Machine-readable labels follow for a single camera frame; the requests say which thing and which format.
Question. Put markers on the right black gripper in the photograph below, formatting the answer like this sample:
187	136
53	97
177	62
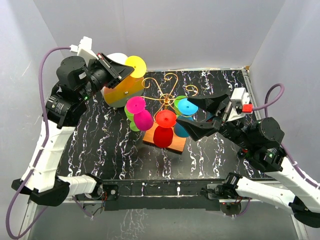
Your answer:
197	129

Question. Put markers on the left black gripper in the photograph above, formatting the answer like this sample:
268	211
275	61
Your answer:
115	71

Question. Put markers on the orange wine glass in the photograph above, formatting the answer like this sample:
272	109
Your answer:
139	65

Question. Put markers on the blue wine glass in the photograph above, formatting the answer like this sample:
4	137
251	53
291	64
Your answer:
188	110

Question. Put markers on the red wine glass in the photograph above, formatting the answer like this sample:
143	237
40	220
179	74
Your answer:
163	133

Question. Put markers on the magenta wine glass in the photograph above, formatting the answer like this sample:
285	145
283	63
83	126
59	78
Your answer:
142	118

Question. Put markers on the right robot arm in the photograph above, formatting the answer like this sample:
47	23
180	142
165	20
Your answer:
260	144

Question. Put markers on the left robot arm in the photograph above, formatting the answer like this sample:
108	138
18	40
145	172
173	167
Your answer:
78	81

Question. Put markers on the light green wine glass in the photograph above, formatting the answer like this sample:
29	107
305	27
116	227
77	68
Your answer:
130	117

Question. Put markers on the round mini drawer cabinet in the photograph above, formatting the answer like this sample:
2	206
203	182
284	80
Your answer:
128	88

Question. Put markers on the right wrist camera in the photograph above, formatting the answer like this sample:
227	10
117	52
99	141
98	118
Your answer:
240	104

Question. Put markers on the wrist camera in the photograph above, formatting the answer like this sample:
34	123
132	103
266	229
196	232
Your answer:
240	104
84	49

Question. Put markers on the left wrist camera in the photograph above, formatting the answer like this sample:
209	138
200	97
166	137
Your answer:
84	49

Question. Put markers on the gold wire glass rack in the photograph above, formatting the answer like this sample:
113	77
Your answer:
166	101

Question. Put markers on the black table front bracket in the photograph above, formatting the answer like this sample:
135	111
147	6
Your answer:
169	194

